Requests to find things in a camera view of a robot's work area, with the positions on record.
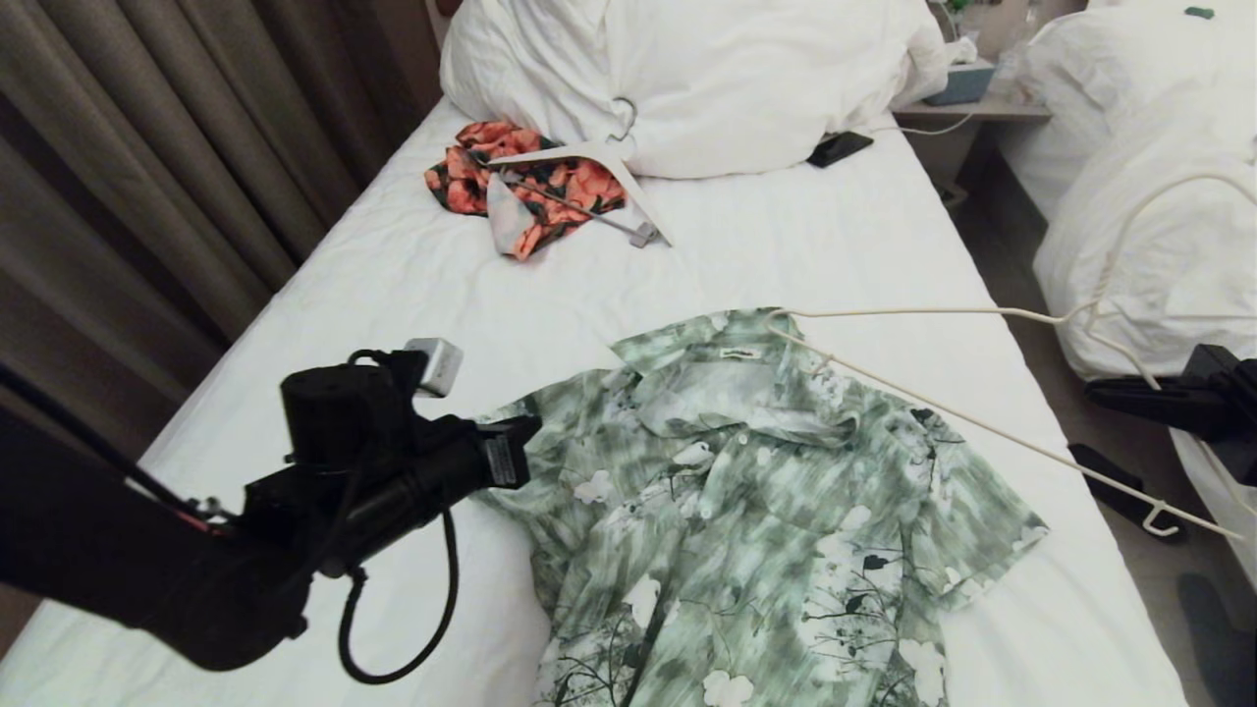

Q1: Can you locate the white charging cable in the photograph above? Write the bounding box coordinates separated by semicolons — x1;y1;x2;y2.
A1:
854;113;977;139

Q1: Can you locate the braided black left arm cable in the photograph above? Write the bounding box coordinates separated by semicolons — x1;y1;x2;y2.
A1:
338;506;462;685

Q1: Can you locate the blue tissue box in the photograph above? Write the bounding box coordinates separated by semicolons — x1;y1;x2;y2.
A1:
923;37;998;107

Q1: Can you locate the white bunched duvet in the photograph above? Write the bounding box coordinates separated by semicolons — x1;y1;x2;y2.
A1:
439;0;952;181
996;0;1257;384

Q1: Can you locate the wooden nightstand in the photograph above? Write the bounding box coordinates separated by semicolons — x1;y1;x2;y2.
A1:
891;96;1054;190

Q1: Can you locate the white wooden clothes hanger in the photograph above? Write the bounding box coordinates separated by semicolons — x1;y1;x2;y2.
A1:
486;96;676;249

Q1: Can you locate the black slipper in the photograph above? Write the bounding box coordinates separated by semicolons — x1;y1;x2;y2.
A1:
1068;444;1187;543

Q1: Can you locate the black smartphone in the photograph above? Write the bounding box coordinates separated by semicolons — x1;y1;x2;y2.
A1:
806;131;875;169

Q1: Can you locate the green floral short-sleeve shirt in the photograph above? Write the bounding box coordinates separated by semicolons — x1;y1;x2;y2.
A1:
471;307;1050;707

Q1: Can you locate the orange floral garment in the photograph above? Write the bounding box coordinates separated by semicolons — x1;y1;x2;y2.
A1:
423;120;629;262

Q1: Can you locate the brown pleated curtain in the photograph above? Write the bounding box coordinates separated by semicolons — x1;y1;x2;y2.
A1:
0;0;445;659

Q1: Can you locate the cream wire clothes hanger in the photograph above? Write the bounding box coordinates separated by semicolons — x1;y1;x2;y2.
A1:
764;172;1257;543

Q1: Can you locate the smooth black left arm cable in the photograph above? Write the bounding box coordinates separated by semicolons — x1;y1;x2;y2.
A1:
0;361;232;531

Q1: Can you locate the brown wooden headboard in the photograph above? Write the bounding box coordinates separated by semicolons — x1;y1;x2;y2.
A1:
424;0;474;50

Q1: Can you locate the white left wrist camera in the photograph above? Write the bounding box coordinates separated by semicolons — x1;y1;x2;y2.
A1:
405;338;465;399

